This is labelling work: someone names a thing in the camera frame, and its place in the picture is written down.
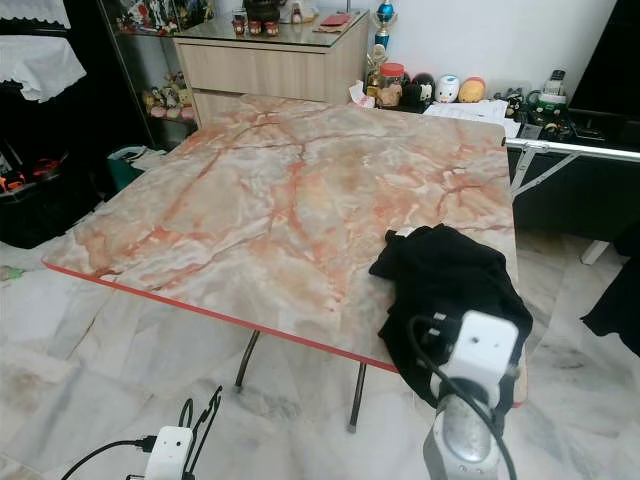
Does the dark glass display cabinet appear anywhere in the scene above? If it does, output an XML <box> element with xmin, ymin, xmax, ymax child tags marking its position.
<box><xmin>95</xmin><ymin>0</ymin><xmax>211</xmax><ymax>151</ymax></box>

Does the light wooden cabinet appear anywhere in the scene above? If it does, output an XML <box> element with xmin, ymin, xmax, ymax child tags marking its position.
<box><xmin>172</xmin><ymin>10</ymin><xmax>371</xmax><ymax>121</ymax></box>

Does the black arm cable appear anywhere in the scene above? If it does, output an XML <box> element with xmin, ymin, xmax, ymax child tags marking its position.
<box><xmin>60</xmin><ymin>435</ymin><xmax>156</xmax><ymax>480</ymax></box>
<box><xmin>407</xmin><ymin>315</ymin><xmax>521</xmax><ymax>480</ymax></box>

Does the black tv console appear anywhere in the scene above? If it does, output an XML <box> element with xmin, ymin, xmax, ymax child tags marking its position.
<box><xmin>500</xmin><ymin>100</ymin><xmax>640</xmax><ymax>241</ymax></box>

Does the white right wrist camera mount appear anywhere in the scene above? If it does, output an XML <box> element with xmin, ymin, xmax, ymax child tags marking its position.
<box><xmin>445</xmin><ymin>310</ymin><xmax>521</xmax><ymax>401</ymax></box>

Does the white lace cloth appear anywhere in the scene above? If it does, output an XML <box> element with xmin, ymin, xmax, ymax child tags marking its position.
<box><xmin>0</xmin><ymin>35</ymin><xmax>86</xmax><ymax>101</ymax></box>

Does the white tissue packet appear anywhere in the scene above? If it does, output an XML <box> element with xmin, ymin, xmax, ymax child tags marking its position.
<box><xmin>348</xmin><ymin>80</ymin><xmax>376</xmax><ymax>107</ymax></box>

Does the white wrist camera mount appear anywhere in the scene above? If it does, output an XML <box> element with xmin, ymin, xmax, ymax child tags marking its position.
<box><xmin>445</xmin><ymin>310</ymin><xmax>521</xmax><ymax>401</ymax></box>
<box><xmin>145</xmin><ymin>426</ymin><xmax>196</xmax><ymax>480</ymax></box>

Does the green mug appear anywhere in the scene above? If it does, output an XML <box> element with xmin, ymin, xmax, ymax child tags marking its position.
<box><xmin>532</xmin><ymin>90</ymin><xmax>571</xmax><ymax>113</ymax></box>

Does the green basket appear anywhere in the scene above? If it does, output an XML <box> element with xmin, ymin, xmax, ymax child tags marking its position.
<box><xmin>105</xmin><ymin>145</ymin><xmax>161</xmax><ymax>193</ymax></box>

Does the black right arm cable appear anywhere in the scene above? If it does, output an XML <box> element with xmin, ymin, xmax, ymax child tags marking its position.
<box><xmin>407</xmin><ymin>315</ymin><xmax>521</xmax><ymax>480</ymax></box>

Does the white paper stack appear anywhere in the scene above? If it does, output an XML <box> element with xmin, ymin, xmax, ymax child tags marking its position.
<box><xmin>423</xmin><ymin>100</ymin><xmax>521</xmax><ymax>139</ymax></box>

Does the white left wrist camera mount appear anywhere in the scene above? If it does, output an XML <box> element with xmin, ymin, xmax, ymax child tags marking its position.
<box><xmin>145</xmin><ymin>426</ymin><xmax>196</xmax><ymax>480</ymax></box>

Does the black television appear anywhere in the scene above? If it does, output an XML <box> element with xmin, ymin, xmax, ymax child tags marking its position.
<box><xmin>570</xmin><ymin>0</ymin><xmax>640</xmax><ymax>116</ymax></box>

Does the black white plush toy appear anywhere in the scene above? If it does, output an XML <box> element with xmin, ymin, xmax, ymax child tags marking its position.
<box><xmin>407</xmin><ymin>72</ymin><xmax>436</xmax><ymax>106</ymax></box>

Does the orange plush toy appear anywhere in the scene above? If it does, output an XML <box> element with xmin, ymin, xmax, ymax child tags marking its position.
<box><xmin>458</xmin><ymin>75</ymin><xmax>486</xmax><ymax>103</ymax></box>

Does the dark teapot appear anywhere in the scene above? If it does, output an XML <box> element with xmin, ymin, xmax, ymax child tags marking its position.
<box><xmin>240</xmin><ymin>0</ymin><xmax>286</xmax><ymax>23</ymax></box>

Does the black printed t-shirt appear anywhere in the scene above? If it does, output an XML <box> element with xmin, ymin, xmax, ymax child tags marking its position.
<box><xmin>368</xmin><ymin>224</ymin><xmax>533</xmax><ymax>421</ymax></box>

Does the white robed figurine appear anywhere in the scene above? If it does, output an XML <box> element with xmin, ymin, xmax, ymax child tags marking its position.
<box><xmin>285</xmin><ymin>0</ymin><xmax>318</xmax><ymax>25</ymax></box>

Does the blue gold trophy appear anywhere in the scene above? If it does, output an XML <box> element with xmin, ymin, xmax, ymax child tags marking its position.
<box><xmin>372</xmin><ymin>0</ymin><xmax>396</xmax><ymax>49</ymax></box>

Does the navy t-shirt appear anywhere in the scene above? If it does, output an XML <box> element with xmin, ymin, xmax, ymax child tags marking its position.
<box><xmin>582</xmin><ymin>225</ymin><xmax>640</xmax><ymax>356</ymax></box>

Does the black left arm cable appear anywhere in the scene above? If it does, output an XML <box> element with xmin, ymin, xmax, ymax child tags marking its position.
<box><xmin>60</xmin><ymin>435</ymin><xmax>156</xmax><ymax>480</ymax></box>

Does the red book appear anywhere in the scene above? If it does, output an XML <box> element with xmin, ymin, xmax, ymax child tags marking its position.
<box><xmin>318</xmin><ymin>12</ymin><xmax>363</xmax><ymax>31</ymax></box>

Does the black storage crate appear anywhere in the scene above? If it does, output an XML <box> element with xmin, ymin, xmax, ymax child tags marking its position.
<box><xmin>0</xmin><ymin>150</ymin><xmax>101</xmax><ymax>249</ymax></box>

